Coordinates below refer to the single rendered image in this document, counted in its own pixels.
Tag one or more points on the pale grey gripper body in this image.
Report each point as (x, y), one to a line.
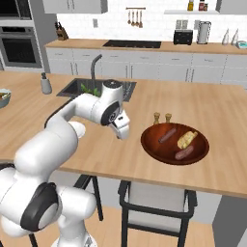
(123, 127)

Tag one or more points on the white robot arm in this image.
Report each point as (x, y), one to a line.
(48, 144)

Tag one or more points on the dark wooden bowl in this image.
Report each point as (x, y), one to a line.
(151, 144)

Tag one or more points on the brown sausage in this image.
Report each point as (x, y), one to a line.
(184, 153)
(167, 135)

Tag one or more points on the yellow bread bun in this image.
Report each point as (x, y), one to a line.
(187, 139)

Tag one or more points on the grey bowl with food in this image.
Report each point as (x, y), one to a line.
(4, 98)

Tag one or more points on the wooden shaker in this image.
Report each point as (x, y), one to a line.
(168, 117)
(156, 118)

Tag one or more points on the green leafy vegetable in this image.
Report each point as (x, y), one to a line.
(91, 90)

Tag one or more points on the dark sink basin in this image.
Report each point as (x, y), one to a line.
(72, 88)

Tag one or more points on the grey base cupboard run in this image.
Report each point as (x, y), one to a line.
(144, 66)

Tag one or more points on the dark grey tap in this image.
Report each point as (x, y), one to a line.
(93, 69)

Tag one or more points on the black chair with pale seat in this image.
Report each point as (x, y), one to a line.
(96, 196)
(154, 197)

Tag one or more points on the black hob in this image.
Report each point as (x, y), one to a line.
(131, 44)

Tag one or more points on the grey soap dispenser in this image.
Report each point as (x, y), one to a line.
(46, 85)

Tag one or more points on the black toaster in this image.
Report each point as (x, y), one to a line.
(183, 37)

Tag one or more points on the wooden knife block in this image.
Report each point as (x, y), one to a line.
(61, 33)

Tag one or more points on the steel canister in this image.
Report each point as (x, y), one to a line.
(203, 32)

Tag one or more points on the steel built-in oven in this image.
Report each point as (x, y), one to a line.
(21, 49)

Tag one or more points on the white bottle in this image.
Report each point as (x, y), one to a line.
(235, 37)
(225, 38)

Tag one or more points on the yellow jar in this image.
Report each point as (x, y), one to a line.
(190, 5)

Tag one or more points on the red jar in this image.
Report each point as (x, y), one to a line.
(203, 5)

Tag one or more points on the steel microwave oven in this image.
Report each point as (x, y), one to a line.
(14, 8)

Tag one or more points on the rail with hanging tools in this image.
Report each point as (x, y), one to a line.
(135, 17)

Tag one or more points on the grey double wall socket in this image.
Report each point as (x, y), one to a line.
(181, 24)

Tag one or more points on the grey wall cupboard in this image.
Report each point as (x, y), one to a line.
(233, 6)
(74, 5)

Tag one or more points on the white wall shelf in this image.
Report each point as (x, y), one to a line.
(191, 12)

